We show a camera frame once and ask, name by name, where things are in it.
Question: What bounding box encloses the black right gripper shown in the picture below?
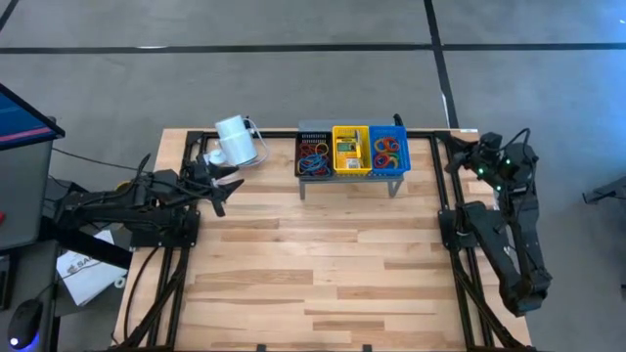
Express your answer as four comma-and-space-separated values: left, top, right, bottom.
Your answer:
444, 131, 508, 173

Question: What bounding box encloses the grey perforated metal shelf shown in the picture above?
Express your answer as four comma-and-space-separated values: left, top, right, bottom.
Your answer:
296, 118, 406, 201

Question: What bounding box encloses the black floor stand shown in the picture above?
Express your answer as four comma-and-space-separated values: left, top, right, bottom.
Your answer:
580, 174, 626, 206

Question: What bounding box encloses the black thick cable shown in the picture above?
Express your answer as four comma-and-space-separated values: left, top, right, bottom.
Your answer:
121, 245, 162, 346

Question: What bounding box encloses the black plastic basket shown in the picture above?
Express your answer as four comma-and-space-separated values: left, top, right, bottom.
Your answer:
293, 131, 335, 179

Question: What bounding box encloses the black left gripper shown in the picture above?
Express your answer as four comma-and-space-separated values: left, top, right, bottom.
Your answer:
188, 155, 246, 219

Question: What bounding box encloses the white printed paper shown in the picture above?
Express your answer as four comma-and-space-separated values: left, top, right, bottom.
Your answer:
55, 229, 129, 308

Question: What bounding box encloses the blue plastic basket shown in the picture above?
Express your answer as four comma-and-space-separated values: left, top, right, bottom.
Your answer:
369, 125, 413, 177

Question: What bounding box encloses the yellow plastic basket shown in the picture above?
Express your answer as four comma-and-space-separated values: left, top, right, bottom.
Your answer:
332, 125, 374, 177

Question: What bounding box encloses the black computer mouse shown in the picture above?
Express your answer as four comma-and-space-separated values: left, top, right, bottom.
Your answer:
6, 297, 45, 351

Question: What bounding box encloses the black keyboard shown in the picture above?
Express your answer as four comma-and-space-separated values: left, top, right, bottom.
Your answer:
0, 252, 17, 313

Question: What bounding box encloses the black support beam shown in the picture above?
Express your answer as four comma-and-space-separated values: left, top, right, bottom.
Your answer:
38, 214, 134, 271

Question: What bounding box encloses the computer monitor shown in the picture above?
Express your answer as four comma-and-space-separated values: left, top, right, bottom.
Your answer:
0, 82, 67, 152

